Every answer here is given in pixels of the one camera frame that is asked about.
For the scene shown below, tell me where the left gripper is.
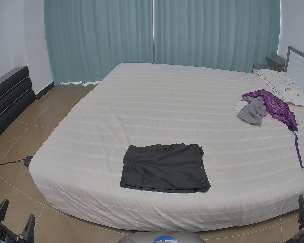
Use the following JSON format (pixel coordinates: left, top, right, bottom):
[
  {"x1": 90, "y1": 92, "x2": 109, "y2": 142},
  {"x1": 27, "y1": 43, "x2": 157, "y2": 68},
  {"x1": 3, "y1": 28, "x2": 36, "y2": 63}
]
[{"x1": 0, "y1": 199, "x2": 35, "y2": 243}]

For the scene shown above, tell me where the black T-shirt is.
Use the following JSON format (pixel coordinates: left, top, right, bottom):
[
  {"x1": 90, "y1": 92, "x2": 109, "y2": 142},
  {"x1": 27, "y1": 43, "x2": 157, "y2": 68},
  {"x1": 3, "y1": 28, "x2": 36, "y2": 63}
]
[{"x1": 120, "y1": 143, "x2": 211, "y2": 193}]

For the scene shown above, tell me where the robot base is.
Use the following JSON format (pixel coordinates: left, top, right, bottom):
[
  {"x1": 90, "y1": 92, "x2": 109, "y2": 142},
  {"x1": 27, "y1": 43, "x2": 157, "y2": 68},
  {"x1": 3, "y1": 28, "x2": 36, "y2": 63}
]
[{"x1": 119, "y1": 231, "x2": 206, "y2": 243}]

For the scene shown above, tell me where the bed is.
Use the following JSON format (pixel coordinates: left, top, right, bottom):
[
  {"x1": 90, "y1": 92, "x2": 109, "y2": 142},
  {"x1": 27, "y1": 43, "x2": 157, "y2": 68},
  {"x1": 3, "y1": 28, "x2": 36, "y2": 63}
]
[{"x1": 28, "y1": 46, "x2": 304, "y2": 232}]

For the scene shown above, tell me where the purple satin garment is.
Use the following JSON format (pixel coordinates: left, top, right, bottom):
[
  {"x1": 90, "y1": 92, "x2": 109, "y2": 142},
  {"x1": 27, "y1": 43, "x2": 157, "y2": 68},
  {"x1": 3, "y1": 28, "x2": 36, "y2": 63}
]
[{"x1": 242, "y1": 89, "x2": 304, "y2": 170}]

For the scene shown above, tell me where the grey garment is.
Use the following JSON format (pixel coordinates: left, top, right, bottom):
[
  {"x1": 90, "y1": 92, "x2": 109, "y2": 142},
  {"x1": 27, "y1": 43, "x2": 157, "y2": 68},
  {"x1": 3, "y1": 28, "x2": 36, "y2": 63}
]
[{"x1": 237, "y1": 97, "x2": 268, "y2": 126}]

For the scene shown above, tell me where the black chest of drawers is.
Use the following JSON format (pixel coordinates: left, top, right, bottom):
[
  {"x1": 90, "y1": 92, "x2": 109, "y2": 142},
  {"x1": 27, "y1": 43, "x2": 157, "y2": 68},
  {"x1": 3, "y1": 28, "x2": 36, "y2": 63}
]
[{"x1": 0, "y1": 66, "x2": 36, "y2": 147}]

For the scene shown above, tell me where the white printed pillow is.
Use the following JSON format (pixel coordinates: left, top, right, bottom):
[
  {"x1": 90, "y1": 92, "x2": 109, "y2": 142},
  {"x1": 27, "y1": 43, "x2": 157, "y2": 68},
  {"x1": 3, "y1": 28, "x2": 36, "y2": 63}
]
[{"x1": 255, "y1": 69, "x2": 304, "y2": 108}]

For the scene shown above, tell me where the grey bedside table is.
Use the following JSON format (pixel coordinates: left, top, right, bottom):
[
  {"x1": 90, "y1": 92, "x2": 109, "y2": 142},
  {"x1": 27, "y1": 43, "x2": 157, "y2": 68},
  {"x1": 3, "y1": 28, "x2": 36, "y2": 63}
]
[{"x1": 253, "y1": 52, "x2": 286, "y2": 73}]

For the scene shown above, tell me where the blue-green curtain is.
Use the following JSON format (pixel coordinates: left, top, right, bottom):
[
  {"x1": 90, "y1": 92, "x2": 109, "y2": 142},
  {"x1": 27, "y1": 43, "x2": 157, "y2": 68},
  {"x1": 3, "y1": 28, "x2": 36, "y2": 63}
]
[
  {"x1": 44, "y1": 0, "x2": 155, "y2": 86},
  {"x1": 153, "y1": 0, "x2": 281, "y2": 73}
]

